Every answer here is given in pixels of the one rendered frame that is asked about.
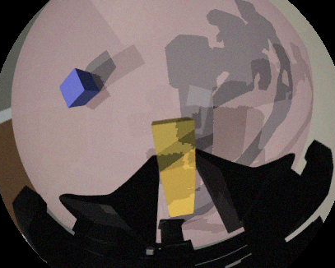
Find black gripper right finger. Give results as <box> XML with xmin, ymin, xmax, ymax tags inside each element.
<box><xmin>194</xmin><ymin>150</ymin><xmax>295</xmax><ymax>233</ymax></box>

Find blue cube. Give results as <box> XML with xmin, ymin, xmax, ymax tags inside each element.
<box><xmin>60</xmin><ymin>68</ymin><xmax>100</xmax><ymax>108</ymax></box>

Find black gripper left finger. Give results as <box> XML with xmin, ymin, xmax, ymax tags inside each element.
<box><xmin>58</xmin><ymin>155</ymin><xmax>160</xmax><ymax>250</ymax></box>

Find yellow bar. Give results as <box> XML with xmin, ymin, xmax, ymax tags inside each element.
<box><xmin>151</xmin><ymin>118</ymin><xmax>196</xmax><ymax>217</ymax></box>

